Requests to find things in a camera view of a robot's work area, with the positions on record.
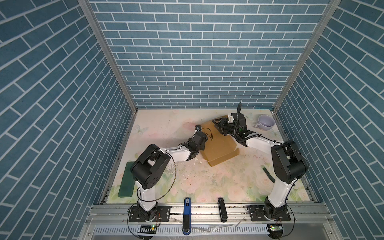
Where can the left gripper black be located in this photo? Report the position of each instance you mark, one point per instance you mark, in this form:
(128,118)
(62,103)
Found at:
(203,145)

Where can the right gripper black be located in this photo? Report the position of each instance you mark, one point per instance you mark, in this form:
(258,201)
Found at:
(221,124)

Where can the brown cardboard paper box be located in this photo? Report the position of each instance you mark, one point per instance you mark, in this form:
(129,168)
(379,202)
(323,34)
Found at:
(221,148)

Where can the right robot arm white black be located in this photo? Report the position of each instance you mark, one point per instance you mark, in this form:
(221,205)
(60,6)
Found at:
(288,162)

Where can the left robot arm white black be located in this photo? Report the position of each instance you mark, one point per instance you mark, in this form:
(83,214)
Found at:
(151,164)

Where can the lavender ceramic cup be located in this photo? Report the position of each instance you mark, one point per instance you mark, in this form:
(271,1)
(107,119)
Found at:
(265,122)

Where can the black handheld stick device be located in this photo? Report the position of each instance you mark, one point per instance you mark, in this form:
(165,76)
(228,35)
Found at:
(222,210)

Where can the green rectangular board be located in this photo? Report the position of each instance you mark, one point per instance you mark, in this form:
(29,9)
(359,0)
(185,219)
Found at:
(128,182)

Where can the blue black handheld tool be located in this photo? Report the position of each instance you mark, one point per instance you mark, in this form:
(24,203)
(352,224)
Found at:
(187,217)

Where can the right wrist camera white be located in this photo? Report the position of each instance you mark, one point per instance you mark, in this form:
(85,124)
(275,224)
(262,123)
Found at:
(231,118)

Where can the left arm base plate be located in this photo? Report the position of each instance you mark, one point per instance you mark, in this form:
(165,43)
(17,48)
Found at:
(158,213)

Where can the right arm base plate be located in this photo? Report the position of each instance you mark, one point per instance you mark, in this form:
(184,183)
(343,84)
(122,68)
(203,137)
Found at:
(255,212)

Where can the left circuit board below rail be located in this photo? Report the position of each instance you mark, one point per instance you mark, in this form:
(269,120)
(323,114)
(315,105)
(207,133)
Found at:
(146,232)

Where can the circuit board below rail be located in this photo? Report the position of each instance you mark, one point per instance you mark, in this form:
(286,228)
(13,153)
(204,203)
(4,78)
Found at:
(146,232)
(275,231)

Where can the right circuit board below rail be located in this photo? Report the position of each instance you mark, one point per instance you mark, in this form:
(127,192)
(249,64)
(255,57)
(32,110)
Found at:
(275,231)

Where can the aluminium front rail frame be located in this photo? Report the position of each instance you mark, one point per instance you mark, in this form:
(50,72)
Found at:
(309,221)

